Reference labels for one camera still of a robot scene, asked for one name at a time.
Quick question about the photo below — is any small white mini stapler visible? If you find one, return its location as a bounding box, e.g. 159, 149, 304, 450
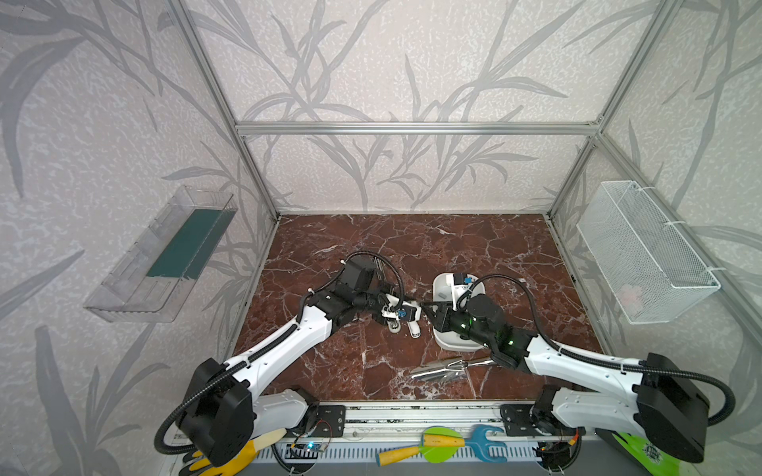
407, 319, 422, 339

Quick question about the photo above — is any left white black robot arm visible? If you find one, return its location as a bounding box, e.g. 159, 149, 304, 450
154, 252, 422, 468

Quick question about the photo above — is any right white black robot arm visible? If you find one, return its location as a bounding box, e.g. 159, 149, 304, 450
422, 295, 710, 463

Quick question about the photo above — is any white rectangular staple tray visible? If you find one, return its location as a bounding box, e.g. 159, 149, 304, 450
433, 273, 485, 353

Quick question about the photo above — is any silver metal garden trowel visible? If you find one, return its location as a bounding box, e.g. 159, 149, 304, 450
409, 357, 497, 383

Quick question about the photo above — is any yellow green toy tool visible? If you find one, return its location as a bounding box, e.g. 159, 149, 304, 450
376, 426, 466, 467

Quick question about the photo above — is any blue plastic toy wrench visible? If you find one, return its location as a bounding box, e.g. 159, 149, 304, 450
464, 424, 508, 463

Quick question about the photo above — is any left electronics board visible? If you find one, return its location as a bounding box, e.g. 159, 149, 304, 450
287, 441, 329, 460

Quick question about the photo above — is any electronics board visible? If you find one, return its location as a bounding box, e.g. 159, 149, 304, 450
536, 441, 583, 474
287, 441, 329, 460

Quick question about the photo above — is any right electronics board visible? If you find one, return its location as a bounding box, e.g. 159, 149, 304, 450
536, 441, 583, 474

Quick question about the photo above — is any pink item in basket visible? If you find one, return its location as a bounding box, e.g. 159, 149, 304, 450
616, 284, 644, 317

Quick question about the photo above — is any yellow work glove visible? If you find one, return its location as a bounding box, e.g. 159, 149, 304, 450
179, 428, 287, 476

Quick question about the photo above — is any green black work glove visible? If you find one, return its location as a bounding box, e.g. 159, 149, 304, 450
612, 432, 680, 476

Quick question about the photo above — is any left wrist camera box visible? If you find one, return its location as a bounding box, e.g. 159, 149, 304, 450
381, 301, 422, 322

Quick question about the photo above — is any left black corrugated cable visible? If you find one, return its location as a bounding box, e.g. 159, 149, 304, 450
153, 251, 407, 456

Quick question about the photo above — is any white wire mesh basket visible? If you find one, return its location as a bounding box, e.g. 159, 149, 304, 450
577, 180, 722, 325

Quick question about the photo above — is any clear acrylic wall shelf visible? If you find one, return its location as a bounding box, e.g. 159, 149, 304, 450
83, 186, 238, 323

